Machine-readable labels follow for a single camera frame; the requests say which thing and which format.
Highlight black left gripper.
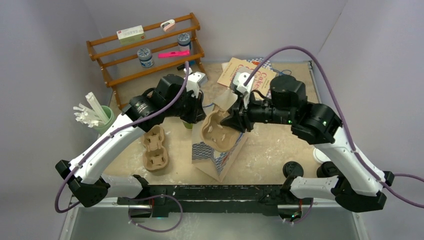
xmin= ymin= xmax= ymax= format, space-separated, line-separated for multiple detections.
xmin=165 ymin=89 xmax=207 ymax=124

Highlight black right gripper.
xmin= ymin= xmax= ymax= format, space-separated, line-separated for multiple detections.
xmin=221 ymin=89 xmax=295 ymax=133

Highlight single brown pulp carrier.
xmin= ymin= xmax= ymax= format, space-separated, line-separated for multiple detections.
xmin=200 ymin=106 xmax=242 ymax=152

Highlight blue checkered paper bag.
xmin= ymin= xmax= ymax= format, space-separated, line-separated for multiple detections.
xmin=191 ymin=89 xmax=248 ymax=182

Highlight brown pulp cup carrier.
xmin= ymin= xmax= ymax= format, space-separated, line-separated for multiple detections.
xmin=141 ymin=125 xmax=169 ymax=172

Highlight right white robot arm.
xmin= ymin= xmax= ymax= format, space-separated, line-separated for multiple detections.
xmin=220 ymin=73 xmax=395 ymax=213

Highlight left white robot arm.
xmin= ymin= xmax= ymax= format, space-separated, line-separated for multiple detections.
xmin=55 ymin=72 xmax=206 ymax=207

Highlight green paper coffee cup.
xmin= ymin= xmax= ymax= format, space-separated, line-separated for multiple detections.
xmin=182 ymin=121 xmax=194 ymax=130

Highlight black blue marker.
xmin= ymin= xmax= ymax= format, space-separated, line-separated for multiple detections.
xmin=176 ymin=60 xmax=196 ymax=71

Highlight beige cakes paper bag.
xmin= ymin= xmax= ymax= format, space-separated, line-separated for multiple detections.
xmin=217 ymin=57 xmax=277 ymax=96

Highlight pink marker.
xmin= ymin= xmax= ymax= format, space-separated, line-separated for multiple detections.
xmin=157 ymin=50 xmax=191 ymax=59

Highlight blue patterned jar right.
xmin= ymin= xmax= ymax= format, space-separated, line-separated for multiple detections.
xmin=177 ymin=32 xmax=192 ymax=52

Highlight blue patterned jar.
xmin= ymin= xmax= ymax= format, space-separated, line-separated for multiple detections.
xmin=177 ymin=32 xmax=192 ymax=52
xmin=137 ymin=47 xmax=154 ymax=68

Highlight blue patterned jar left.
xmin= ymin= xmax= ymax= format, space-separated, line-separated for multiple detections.
xmin=137 ymin=47 xmax=154 ymax=68

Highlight black cup lid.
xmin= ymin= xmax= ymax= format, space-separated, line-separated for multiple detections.
xmin=282 ymin=161 xmax=304 ymax=178

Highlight wooden three-tier shelf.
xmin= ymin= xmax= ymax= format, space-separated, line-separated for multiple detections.
xmin=86 ymin=12 xmax=205 ymax=109

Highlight pink white small tool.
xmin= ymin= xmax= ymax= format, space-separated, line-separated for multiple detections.
xmin=160 ymin=19 xmax=176 ymax=33

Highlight white cup lid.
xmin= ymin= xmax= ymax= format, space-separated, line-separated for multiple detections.
xmin=312 ymin=148 xmax=331 ymax=164

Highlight green straw holder cup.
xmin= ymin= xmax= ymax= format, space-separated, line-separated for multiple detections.
xmin=94 ymin=105 xmax=116 ymax=135

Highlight white green box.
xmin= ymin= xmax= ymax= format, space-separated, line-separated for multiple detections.
xmin=116 ymin=25 xmax=146 ymax=46

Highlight white wrapped straws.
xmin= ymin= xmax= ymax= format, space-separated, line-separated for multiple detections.
xmin=72 ymin=92 xmax=107 ymax=128

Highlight black lid stack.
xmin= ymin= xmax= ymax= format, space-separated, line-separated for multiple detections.
xmin=316 ymin=161 xmax=340 ymax=178

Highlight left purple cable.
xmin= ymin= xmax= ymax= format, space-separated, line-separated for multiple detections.
xmin=54 ymin=61 xmax=190 ymax=233

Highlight purple cable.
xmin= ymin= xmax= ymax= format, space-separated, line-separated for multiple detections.
xmin=54 ymin=61 xmax=190 ymax=233
xmin=243 ymin=45 xmax=424 ymax=226

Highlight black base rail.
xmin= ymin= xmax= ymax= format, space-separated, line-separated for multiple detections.
xmin=117 ymin=184 xmax=312 ymax=218

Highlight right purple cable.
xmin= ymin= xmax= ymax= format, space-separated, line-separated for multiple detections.
xmin=243 ymin=45 xmax=424 ymax=226

